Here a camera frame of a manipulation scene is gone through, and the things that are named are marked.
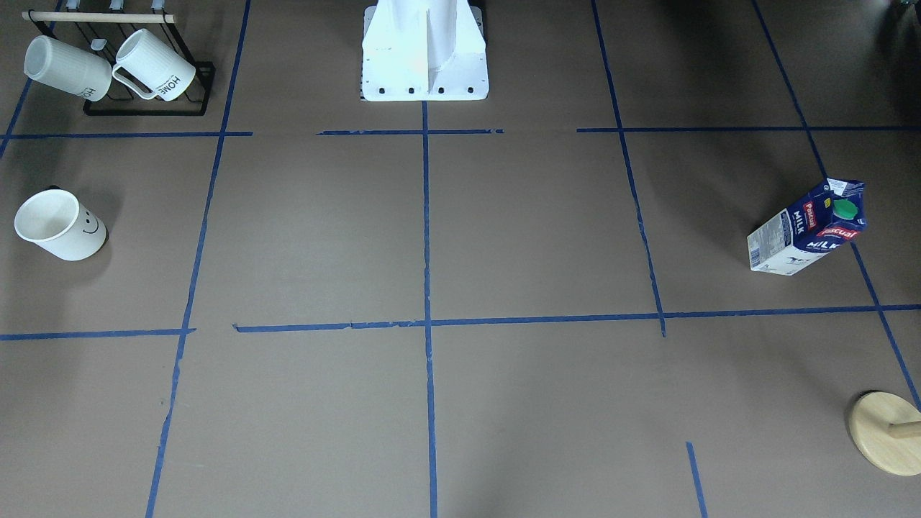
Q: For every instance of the black wire mug rack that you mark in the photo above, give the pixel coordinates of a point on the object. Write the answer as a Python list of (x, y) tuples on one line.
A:
[(103, 32)]

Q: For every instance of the round wooden stand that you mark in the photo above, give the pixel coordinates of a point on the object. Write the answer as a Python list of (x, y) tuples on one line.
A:
[(885, 429)]

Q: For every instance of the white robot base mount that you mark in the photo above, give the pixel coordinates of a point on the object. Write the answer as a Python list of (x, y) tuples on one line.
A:
[(424, 51)]

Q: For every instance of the blue white milk carton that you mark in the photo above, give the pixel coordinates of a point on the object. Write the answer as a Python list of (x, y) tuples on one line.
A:
[(829, 216)]

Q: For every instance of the white smiley face cup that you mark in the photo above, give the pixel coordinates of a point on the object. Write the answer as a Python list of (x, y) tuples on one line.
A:
[(57, 222)]

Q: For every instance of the white ribbed HOME mug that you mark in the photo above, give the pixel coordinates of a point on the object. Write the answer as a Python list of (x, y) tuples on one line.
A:
[(151, 69)]

